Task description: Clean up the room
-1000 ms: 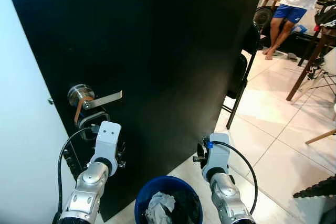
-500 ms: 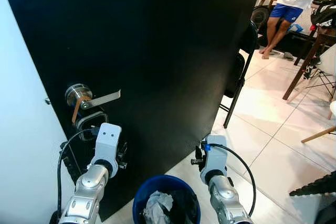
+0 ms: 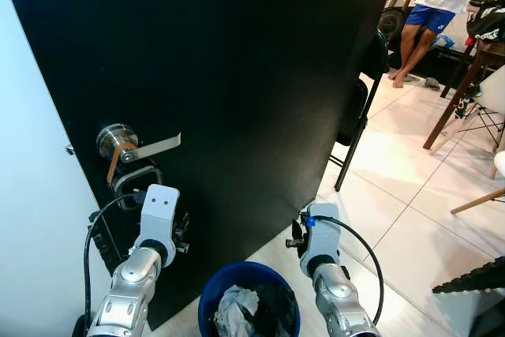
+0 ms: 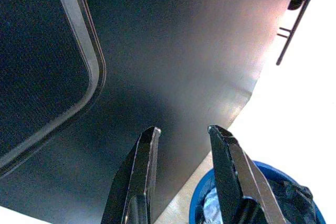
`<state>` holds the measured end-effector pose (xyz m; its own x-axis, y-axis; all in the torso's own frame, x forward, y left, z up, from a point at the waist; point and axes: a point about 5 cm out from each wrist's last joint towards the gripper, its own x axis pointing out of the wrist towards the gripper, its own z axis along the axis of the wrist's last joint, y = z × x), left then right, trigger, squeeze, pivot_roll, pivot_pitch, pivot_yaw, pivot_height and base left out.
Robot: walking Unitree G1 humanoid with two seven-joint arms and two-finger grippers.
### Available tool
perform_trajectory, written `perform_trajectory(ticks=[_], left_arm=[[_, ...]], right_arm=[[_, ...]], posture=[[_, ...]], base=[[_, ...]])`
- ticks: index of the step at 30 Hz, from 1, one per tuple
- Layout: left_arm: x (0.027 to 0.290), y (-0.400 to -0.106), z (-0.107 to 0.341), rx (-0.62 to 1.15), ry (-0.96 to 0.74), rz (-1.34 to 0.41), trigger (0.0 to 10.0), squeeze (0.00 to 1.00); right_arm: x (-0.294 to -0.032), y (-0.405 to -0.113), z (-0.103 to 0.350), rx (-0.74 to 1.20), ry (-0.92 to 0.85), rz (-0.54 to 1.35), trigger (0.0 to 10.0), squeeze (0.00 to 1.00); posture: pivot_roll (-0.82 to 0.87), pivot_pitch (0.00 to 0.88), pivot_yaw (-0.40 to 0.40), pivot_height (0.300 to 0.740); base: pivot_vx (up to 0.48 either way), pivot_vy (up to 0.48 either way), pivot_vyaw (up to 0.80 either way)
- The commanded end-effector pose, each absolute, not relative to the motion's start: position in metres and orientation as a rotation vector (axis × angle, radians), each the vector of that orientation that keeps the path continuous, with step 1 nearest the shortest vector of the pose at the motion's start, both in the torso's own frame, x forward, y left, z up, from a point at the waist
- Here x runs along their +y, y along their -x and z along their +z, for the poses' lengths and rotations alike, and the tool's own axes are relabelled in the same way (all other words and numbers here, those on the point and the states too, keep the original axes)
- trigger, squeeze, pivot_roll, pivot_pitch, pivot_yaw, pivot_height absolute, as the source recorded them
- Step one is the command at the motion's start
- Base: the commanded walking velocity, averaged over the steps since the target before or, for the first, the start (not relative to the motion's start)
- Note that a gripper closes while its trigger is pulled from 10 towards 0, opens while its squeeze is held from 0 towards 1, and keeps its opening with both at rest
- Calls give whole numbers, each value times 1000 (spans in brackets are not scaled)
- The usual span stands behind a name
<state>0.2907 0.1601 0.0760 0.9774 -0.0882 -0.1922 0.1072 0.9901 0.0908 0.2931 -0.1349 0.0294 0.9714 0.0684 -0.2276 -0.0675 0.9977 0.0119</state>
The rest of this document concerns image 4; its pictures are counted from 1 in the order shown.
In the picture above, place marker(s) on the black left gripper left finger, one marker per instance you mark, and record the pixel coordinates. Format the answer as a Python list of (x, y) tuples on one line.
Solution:
[(136, 176)]

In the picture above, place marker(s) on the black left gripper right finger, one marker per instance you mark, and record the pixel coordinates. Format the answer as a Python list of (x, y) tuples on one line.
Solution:
[(233, 176)]

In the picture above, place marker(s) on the blue plastic bucket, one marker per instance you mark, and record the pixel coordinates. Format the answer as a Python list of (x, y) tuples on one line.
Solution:
[(199, 195)]

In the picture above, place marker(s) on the white crumpled paper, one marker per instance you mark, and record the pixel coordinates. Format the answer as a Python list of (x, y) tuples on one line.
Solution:
[(210, 208)]

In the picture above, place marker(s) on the black crumpled trash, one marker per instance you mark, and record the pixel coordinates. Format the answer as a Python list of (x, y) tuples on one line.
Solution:
[(296, 200)]

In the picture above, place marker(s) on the black door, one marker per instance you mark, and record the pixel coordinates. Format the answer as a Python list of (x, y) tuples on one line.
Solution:
[(170, 51)]

